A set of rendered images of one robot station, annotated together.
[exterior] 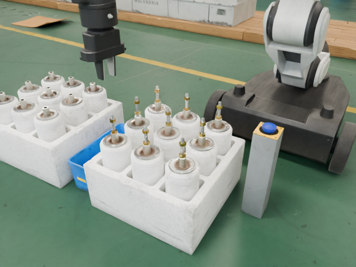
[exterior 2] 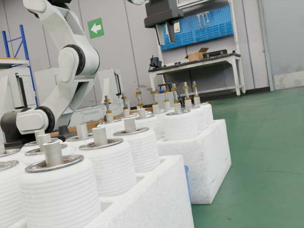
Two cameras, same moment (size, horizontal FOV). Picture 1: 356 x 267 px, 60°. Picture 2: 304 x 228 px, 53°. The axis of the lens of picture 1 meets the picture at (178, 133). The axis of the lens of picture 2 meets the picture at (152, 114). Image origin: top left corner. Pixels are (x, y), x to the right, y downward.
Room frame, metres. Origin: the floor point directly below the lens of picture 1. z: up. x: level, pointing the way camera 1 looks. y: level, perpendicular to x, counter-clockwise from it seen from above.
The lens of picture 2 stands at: (0.97, 1.07, 0.32)
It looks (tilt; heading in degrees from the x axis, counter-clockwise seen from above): 4 degrees down; 263
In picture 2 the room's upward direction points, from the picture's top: 9 degrees counter-clockwise
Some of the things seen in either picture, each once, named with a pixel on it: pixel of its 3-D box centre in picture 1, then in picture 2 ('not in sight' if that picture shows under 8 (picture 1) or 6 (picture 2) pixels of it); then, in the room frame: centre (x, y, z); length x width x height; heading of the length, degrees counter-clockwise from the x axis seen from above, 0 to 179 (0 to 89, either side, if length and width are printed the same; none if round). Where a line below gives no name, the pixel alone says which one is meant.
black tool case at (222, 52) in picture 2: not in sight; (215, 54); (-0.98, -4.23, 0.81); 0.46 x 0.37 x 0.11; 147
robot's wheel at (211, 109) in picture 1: (217, 111); not in sight; (1.25, -0.18, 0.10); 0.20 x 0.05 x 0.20; 147
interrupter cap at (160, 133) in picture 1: (168, 133); (156, 113); (0.83, 0.03, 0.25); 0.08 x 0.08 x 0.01
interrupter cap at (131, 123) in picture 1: (138, 123); (142, 117); (0.89, 0.13, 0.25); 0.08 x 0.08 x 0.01
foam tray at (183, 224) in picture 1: (169, 172); (163, 158); (0.83, 0.03, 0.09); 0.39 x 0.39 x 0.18; 60
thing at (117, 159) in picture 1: (118, 163); (182, 143); (0.79, 0.19, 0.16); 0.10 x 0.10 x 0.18
